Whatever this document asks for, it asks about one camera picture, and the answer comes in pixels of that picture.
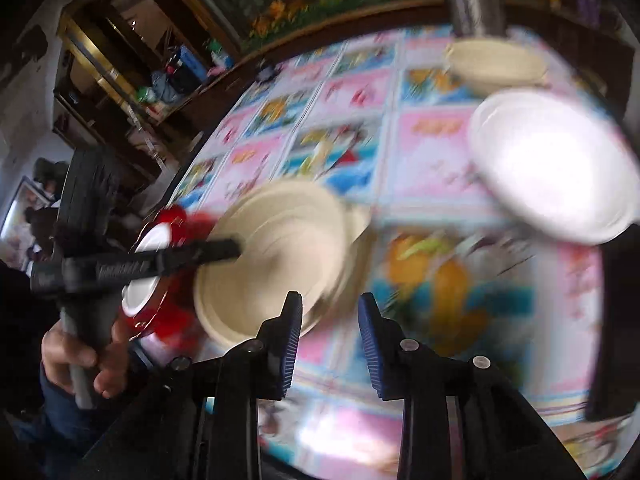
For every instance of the person's left hand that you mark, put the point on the person's left hand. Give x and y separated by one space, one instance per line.
60 355

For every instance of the framed wall picture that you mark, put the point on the framed wall picture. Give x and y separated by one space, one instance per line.
20 220

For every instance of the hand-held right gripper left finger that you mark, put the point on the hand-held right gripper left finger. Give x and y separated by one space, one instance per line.
292 340

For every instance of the large red glass plate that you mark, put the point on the large red glass plate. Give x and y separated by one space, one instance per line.
170 327

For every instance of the fruit print tablecloth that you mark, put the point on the fruit print tablecloth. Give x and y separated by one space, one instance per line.
430 160

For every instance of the person's left forearm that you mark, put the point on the person's left forearm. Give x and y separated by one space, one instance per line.
50 420

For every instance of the small black device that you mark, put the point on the small black device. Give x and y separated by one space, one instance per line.
266 72

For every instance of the cream disposable bowl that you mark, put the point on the cream disposable bowl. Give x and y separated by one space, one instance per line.
357 240
280 240
495 67

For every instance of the white disposable bowl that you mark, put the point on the white disposable bowl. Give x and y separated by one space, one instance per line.
545 165

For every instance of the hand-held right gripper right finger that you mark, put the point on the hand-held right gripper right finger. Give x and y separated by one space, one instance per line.
371 345

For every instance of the blue container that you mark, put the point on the blue container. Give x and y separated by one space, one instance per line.
192 62

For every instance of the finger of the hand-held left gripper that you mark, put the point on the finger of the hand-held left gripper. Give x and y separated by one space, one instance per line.
175 257

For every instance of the dark wooden cabinet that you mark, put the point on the dark wooden cabinet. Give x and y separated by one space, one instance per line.
100 105

